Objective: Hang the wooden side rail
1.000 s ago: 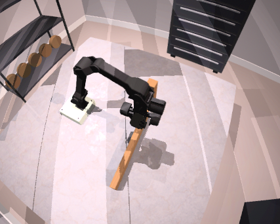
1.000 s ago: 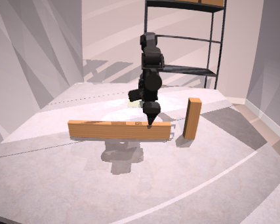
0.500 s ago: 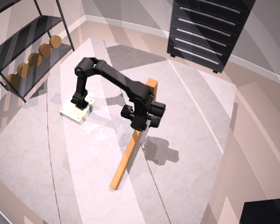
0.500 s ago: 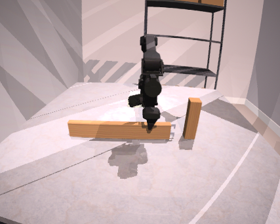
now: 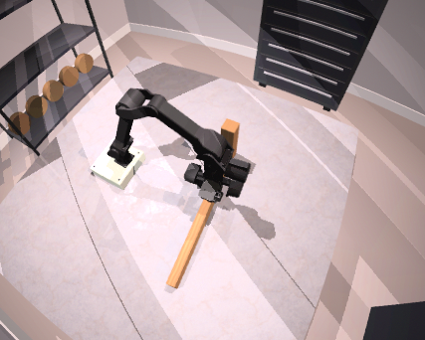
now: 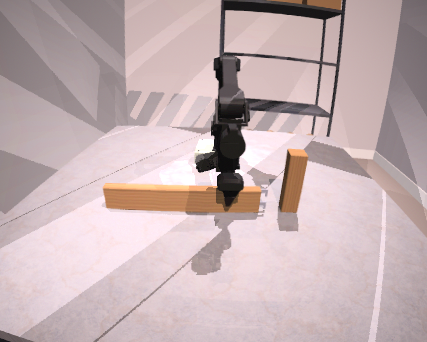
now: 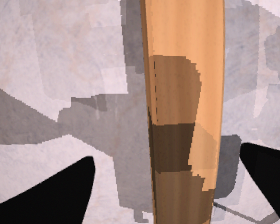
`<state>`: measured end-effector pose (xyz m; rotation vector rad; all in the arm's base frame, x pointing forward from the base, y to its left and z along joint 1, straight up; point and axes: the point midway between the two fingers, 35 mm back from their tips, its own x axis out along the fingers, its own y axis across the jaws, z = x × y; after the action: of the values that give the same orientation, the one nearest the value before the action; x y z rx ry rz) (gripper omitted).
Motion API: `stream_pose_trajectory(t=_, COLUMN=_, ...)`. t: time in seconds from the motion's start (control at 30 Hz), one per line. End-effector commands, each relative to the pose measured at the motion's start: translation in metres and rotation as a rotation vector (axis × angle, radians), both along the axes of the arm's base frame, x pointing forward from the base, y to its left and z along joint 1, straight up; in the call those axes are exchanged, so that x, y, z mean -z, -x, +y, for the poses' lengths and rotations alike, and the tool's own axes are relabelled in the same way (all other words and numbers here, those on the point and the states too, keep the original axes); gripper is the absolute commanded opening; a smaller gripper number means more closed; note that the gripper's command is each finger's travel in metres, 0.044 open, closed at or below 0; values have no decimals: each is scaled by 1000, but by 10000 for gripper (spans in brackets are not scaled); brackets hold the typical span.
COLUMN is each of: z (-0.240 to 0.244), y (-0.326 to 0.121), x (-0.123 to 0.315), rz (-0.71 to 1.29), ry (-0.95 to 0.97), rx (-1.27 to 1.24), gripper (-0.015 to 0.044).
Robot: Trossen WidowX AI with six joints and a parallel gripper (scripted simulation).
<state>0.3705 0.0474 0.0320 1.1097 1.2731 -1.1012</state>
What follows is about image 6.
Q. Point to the wooden post with slot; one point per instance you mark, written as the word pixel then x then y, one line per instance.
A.
pixel 295 167

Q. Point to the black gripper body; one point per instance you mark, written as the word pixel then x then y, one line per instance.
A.
pixel 229 181

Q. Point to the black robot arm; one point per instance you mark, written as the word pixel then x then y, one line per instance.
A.
pixel 226 129

